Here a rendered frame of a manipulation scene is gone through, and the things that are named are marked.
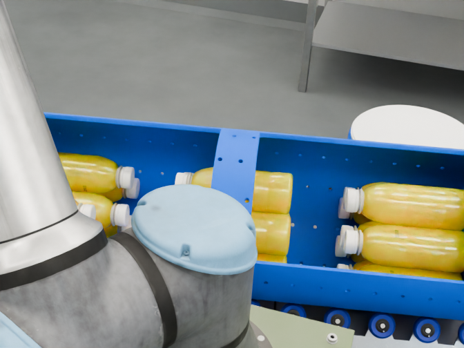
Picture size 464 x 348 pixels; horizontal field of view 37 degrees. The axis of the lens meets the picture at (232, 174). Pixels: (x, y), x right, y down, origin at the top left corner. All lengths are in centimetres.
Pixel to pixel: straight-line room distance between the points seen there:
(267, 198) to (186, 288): 53
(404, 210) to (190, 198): 55
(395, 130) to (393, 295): 55
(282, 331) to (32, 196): 39
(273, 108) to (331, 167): 240
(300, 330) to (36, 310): 38
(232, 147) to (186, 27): 346
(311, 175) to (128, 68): 281
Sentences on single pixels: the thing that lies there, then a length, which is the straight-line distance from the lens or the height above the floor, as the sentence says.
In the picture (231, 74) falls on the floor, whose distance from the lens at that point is 399.
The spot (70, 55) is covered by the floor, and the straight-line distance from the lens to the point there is 422.
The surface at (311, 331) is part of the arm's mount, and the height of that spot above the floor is 121.
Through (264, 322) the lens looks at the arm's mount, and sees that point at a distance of 86.
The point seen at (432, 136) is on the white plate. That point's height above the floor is 104.
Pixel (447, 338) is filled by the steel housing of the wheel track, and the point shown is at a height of 93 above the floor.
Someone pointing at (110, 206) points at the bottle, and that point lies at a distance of 124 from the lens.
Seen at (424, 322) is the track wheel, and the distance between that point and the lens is 124.
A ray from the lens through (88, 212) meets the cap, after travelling 118.
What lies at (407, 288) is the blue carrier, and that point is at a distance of 112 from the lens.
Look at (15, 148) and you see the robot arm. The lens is 58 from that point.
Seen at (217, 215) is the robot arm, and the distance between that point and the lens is 65.
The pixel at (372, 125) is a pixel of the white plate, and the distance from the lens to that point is 160.
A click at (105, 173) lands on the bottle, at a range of 124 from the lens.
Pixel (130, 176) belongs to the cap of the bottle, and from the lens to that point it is 124.
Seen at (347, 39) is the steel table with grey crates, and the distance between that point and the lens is 382.
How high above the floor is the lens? 185
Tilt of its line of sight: 36 degrees down
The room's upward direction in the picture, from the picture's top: 3 degrees clockwise
